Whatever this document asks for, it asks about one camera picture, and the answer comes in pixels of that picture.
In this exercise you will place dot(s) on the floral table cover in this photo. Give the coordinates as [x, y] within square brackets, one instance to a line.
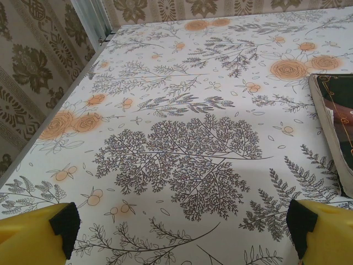
[176, 110]

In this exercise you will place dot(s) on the aluminium corner post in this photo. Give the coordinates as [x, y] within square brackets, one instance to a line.
[91, 19]

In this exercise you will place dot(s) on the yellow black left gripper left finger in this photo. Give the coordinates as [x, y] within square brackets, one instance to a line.
[24, 234]

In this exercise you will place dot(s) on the dark Three Days book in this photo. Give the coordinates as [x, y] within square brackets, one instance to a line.
[339, 116]

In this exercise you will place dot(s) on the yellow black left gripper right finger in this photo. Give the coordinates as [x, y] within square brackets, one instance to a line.
[325, 234]

